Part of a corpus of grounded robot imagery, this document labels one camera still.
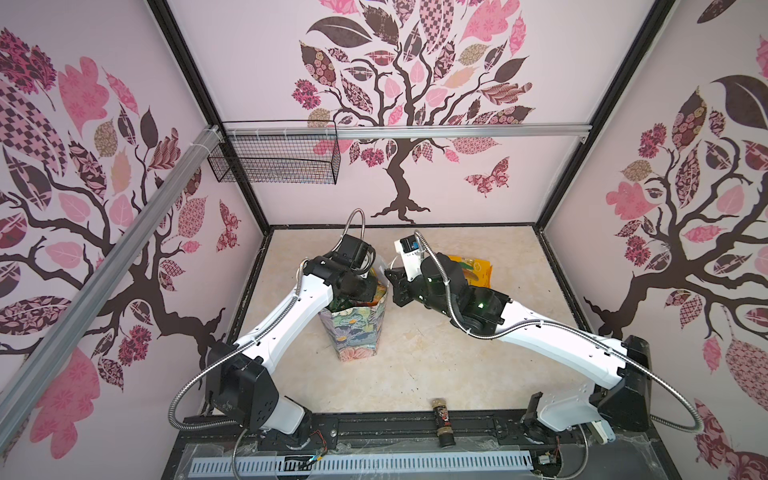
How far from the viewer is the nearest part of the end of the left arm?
56cm

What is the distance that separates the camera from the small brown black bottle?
28.5 inches

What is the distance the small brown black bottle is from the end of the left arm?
34 centimetres
